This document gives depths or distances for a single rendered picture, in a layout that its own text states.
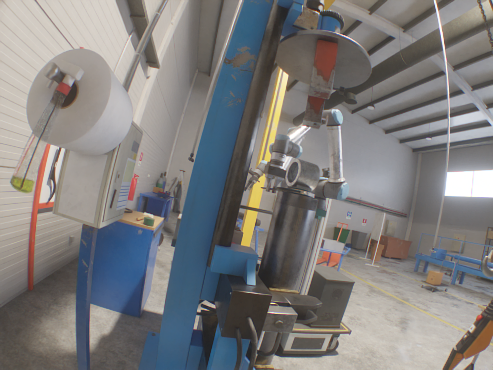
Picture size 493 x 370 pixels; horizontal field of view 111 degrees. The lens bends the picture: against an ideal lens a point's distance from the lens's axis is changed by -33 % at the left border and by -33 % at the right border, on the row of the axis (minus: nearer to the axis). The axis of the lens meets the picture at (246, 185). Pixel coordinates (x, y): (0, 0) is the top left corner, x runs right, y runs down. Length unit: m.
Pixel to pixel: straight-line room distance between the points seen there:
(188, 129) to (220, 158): 11.08
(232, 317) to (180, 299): 0.38
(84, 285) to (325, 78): 1.39
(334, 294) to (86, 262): 2.09
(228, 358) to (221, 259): 0.42
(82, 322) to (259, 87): 1.31
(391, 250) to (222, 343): 12.81
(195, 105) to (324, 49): 11.40
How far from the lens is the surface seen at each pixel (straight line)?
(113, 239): 2.45
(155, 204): 8.07
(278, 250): 1.22
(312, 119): 1.54
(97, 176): 0.89
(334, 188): 2.10
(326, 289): 2.46
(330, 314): 2.61
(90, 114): 0.66
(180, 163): 11.97
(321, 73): 1.23
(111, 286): 2.61
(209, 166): 1.13
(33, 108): 0.76
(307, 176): 1.25
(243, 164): 1.03
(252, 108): 1.09
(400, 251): 14.14
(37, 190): 2.55
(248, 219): 3.82
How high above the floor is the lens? 1.40
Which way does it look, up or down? 3 degrees up
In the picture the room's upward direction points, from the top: 13 degrees clockwise
